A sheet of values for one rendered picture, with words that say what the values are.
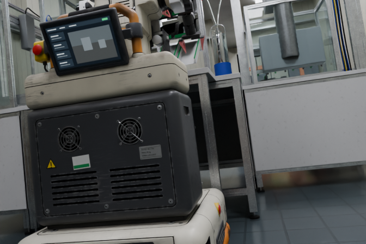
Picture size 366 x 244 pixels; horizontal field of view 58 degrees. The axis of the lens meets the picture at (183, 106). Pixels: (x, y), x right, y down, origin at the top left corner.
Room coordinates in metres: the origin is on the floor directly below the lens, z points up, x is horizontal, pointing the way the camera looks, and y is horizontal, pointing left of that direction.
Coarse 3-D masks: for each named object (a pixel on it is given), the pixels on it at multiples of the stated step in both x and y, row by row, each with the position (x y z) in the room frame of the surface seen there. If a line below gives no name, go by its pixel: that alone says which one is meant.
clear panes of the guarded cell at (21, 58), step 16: (0, 0) 2.28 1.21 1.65; (0, 16) 2.28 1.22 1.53; (16, 16) 3.14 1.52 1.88; (0, 32) 2.28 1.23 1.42; (16, 32) 3.12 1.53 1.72; (0, 48) 2.29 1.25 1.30; (16, 48) 3.10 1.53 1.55; (0, 64) 2.29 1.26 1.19; (16, 64) 3.08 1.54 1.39; (0, 80) 2.29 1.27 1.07; (16, 80) 3.07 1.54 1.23; (0, 96) 2.29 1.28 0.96
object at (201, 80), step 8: (192, 80) 1.67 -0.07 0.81; (200, 80) 1.65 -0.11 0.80; (200, 88) 1.65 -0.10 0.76; (208, 88) 1.67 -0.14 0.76; (200, 96) 1.65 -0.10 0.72; (208, 96) 1.64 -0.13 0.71; (208, 104) 1.65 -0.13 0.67; (208, 112) 1.65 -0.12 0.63; (208, 120) 1.65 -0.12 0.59; (208, 128) 1.66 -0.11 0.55; (208, 136) 1.65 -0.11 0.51; (208, 144) 1.65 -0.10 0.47; (208, 152) 1.65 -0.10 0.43; (216, 152) 1.66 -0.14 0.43; (208, 160) 1.65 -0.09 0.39; (216, 160) 1.64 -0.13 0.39; (216, 168) 1.65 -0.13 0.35; (216, 176) 1.65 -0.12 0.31; (216, 184) 1.65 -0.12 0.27
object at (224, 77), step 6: (216, 78) 1.95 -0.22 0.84; (222, 78) 1.95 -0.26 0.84; (228, 78) 1.94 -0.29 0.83; (240, 78) 1.98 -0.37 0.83; (240, 84) 2.28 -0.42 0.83; (210, 90) 2.42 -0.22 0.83; (216, 90) 2.47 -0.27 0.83; (222, 90) 2.52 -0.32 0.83; (228, 90) 2.57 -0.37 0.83; (192, 96) 2.68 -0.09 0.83; (198, 96) 2.74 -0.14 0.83; (210, 96) 2.87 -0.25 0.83; (216, 96) 2.94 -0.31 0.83; (222, 96) 3.01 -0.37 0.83; (228, 96) 3.09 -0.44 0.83; (192, 102) 3.26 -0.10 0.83; (198, 102) 3.34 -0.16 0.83; (24, 108) 2.19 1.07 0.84
